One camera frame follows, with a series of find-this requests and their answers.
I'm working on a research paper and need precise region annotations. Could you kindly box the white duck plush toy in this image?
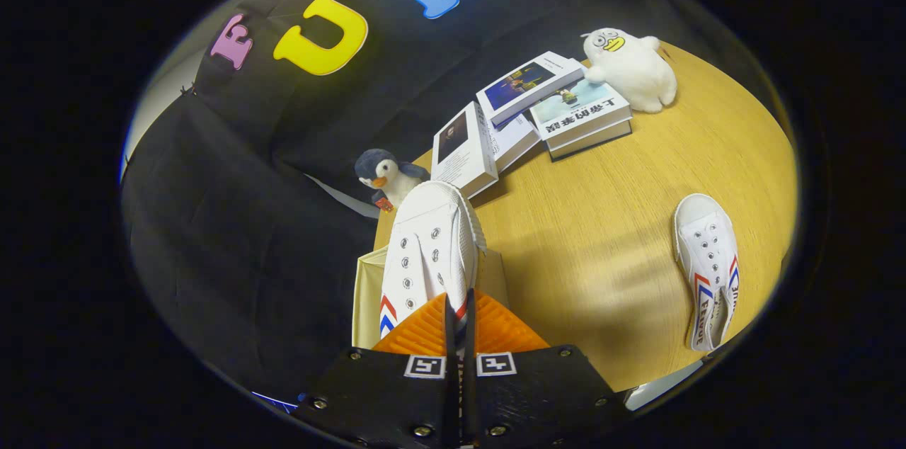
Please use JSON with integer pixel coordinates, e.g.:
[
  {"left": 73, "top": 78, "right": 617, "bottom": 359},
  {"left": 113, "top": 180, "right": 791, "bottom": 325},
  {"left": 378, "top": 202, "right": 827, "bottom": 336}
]
[{"left": 580, "top": 27, "right": 679, "bottom": 115}]

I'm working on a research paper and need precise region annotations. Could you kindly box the grey penguin plush toy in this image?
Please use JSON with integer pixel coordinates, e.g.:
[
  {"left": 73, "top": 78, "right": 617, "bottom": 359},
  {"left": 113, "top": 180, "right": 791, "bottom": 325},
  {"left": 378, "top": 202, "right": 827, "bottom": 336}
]
[{"left": 354, "top": 148, "right": 431, "bottom": 213}]

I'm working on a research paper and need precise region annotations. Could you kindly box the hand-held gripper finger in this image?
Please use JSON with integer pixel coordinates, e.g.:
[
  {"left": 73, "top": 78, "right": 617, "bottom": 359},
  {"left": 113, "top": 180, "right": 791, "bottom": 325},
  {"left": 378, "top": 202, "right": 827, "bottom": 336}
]
[
  {"left": 294, "top": 293, "right": 461, "bottom": 449},
  {"left": 460, "top": 288, "right": 624, "bottom": 449}
]

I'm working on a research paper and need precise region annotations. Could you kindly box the black backdrop cloth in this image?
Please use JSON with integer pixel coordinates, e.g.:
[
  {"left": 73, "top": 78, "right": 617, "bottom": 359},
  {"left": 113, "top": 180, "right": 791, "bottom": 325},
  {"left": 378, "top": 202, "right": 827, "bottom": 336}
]
[{"left": 120, "top": 0, "right": 783, "bottom": 404}]

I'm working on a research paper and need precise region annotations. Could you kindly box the white striped canvas shoe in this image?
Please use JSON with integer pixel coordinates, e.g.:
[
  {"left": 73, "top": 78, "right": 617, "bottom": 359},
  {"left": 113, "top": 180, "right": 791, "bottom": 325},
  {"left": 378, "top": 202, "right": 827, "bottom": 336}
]
[
  {"left": 672, "top": 193, "right": 741, "bottom": 353},
  {"left": 379, "top": 180, "right": 488, "bottom": 341}
]

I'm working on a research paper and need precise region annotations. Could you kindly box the plain white book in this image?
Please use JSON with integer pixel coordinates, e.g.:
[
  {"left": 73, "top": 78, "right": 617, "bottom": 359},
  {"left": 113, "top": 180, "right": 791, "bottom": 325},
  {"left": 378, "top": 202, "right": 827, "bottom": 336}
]
[{"left": 488, "top": 113, "right": 543, "bottom": 174}]

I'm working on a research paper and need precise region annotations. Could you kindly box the thick white-edged book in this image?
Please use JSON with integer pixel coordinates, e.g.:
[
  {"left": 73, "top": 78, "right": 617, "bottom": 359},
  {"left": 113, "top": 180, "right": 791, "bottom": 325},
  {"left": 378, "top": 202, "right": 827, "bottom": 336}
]
[{"left": 546, "top": 120, "right": 635, "bottom": 162}]

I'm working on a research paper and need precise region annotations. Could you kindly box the book with teal landscape cover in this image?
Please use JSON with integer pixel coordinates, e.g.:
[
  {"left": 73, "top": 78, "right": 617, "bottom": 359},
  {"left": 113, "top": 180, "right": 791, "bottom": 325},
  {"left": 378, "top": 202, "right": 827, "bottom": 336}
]
[{"left": 529, "top": 77, "right": 633, "bottom": 150}]

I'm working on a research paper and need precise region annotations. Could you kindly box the book with blue photo cover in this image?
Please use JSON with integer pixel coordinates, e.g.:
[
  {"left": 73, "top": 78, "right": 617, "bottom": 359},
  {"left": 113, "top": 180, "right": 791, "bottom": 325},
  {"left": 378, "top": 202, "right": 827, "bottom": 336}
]
[{"left": 476, "top": 51, "right": 587, "bottom": 128}]

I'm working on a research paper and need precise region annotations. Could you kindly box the beige fabric storage box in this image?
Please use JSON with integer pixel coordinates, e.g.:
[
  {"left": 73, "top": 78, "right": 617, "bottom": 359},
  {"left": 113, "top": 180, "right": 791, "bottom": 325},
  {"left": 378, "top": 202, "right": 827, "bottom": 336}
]
[{"left": 352, "top": 245, "right": 511, "bottom": 351}]

